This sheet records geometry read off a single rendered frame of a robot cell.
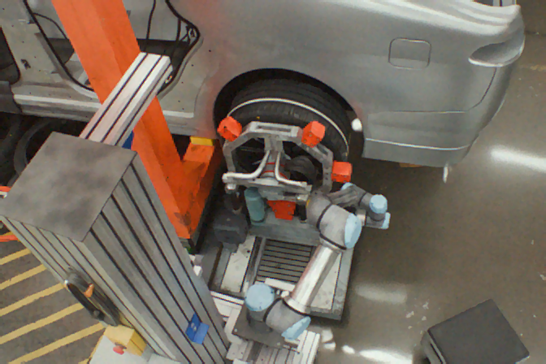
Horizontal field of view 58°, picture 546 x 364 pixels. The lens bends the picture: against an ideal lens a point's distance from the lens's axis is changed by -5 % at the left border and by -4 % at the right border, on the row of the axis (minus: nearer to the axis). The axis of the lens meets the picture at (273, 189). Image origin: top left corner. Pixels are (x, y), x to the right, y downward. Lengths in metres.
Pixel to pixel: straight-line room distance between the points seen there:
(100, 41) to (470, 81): 1.48
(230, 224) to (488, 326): 1.49
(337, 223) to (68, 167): 1.04
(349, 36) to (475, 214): 1.76
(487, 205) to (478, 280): 0.56
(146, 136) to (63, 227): 1.09
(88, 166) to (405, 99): 1.57
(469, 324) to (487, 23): 1.47
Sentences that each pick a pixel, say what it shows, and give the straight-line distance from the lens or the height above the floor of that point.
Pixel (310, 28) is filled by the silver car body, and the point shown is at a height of 1.56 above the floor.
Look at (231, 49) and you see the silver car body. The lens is 2.40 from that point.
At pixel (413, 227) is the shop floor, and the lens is 3.42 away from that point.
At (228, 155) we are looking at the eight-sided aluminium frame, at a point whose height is 0.91.
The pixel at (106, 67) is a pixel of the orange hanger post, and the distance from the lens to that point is 1.96.
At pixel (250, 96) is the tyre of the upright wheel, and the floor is 1.14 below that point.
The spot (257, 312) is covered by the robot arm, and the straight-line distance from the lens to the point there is 2.04.
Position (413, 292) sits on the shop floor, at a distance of 3.20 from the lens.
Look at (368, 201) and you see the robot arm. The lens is 2.30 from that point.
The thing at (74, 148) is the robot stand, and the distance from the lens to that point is 1.28.
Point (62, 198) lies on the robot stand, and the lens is 1.19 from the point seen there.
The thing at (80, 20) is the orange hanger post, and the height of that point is 1.93.
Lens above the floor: 2.89
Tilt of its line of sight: 54 degrees down
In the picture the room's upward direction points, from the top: 9 degrees counter-clockwise
